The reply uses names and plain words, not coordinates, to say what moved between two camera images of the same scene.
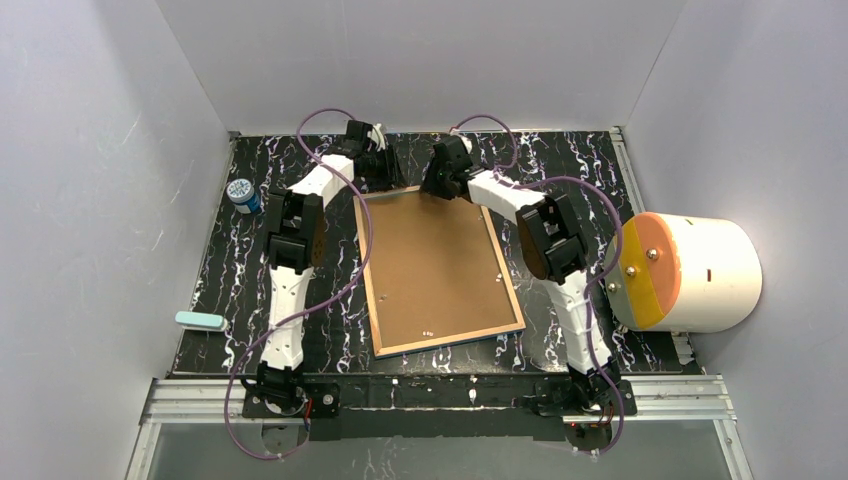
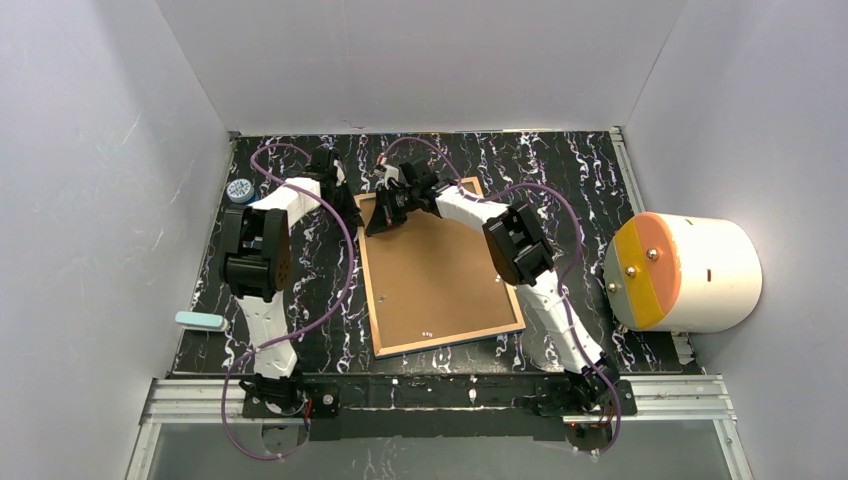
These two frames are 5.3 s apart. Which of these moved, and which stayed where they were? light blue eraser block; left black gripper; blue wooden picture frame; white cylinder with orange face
Moved: left black gripper
Stayed: blue wooden picture frame; white cylinder with orange face; light blue eraser block
